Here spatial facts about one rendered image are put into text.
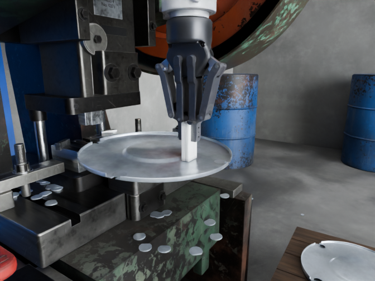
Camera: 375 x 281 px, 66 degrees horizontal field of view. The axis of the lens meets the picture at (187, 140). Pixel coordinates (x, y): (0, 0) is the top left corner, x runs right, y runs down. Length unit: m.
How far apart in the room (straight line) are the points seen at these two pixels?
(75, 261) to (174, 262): 0.21
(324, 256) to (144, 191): 0.68
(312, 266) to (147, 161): 0.67
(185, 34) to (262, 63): 3.49
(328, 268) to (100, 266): 0.72
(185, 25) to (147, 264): 0.41
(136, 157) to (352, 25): 3.41
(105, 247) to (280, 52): 3.54
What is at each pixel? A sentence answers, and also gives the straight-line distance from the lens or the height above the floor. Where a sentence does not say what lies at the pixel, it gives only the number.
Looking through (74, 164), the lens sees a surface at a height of 0.75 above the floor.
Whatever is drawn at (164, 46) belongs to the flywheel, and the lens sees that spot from 0.95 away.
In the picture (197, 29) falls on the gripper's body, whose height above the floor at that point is 1.00.
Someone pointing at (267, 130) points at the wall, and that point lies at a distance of 3.98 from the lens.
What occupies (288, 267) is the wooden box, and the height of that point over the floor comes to 0.35.
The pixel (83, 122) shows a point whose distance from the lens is 0.67.
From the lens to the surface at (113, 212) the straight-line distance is 0.58.
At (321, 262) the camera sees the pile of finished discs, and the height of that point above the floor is 0.36.
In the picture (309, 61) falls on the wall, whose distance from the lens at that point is 3.79.
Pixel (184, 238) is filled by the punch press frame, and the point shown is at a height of 0.59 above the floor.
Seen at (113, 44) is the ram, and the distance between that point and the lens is 0.63.
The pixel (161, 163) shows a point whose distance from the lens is 0.50.
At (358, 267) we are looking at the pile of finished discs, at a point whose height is 0.37.
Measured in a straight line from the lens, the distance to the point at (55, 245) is 0.52.
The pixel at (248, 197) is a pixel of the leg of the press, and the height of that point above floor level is 0.62.
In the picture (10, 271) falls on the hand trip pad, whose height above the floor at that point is 0.75.
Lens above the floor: 0.95
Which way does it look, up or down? 14 degrees down
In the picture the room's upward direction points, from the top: straight up
